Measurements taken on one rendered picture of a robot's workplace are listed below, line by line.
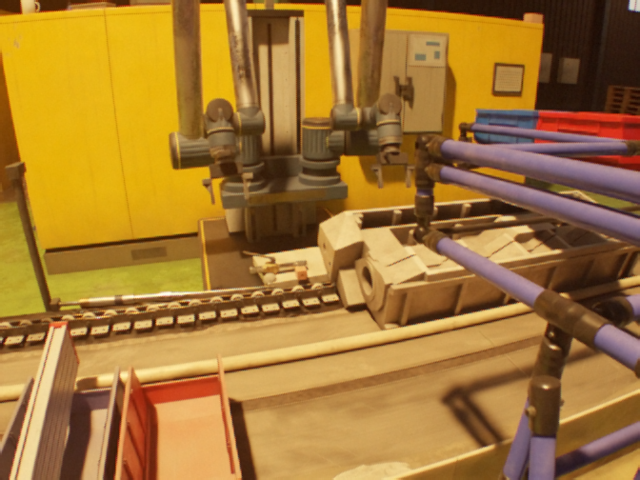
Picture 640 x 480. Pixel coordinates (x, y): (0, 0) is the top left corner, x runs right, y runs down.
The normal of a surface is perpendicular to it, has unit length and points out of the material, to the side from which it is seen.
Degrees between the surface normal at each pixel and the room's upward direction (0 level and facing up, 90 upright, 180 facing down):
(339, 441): 0
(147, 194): 90
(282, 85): 90
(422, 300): 100
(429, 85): 90
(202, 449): 0
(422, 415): 0
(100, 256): 90
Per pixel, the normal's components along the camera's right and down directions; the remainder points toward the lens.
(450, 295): 0.28, 0.52
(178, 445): 0.00, -0.92
